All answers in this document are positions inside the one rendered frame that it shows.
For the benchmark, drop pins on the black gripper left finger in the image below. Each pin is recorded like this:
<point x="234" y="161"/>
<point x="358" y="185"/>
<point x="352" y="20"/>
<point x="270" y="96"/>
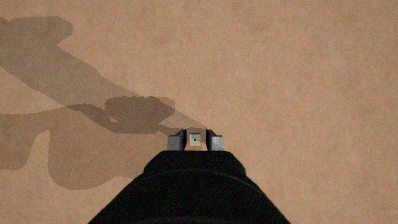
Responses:
<point x="178" y="141"/>

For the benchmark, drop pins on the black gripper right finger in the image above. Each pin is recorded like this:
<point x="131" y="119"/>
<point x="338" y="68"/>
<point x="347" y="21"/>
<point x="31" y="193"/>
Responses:
<point x="213" y="142"/>

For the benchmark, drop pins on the white die with black pips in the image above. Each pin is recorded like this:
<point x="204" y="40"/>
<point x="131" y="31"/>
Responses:
<point x="195" y="139"/>

